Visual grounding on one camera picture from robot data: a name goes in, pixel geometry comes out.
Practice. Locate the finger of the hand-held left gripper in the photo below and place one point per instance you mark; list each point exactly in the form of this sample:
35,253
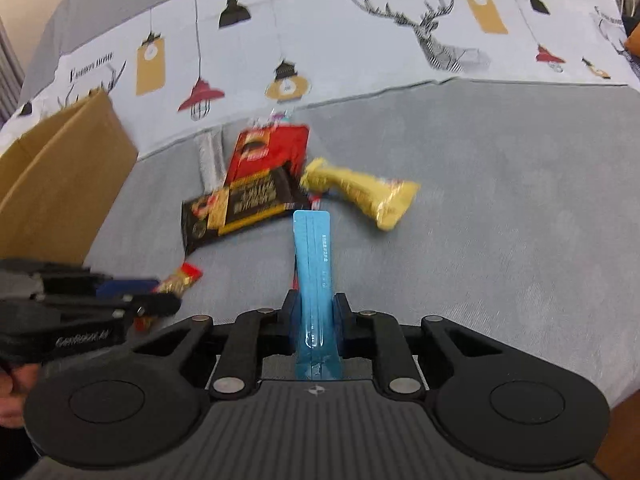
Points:
127,287
150,305

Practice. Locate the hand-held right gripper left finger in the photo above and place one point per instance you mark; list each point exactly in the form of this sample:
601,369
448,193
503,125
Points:
288,321

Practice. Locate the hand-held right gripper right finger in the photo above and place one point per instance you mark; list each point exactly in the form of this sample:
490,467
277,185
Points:
344,322

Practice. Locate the red and gold snack packet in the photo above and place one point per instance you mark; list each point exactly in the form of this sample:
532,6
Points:
176,280

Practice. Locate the blue stick packet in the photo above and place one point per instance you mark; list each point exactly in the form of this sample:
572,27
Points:
312,270

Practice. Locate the cardboard box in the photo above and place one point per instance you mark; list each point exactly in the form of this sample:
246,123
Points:
60,180

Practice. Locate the person's left hand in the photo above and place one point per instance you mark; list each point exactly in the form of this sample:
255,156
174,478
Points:
15,395

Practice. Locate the black and gold snack packet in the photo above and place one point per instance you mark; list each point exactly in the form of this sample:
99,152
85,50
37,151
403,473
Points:
240,212

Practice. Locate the yellow snack packet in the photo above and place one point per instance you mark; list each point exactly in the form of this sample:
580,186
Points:
360,192

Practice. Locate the grey striped packet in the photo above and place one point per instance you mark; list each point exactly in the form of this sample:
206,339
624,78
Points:
210,160

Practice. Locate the clear packet with pink print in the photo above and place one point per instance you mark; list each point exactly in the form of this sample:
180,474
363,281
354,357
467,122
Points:
272,120

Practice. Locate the grey curtain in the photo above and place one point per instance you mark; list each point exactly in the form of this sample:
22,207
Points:
9,75

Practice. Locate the orange object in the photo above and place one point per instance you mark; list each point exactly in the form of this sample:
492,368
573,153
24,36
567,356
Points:
634,40

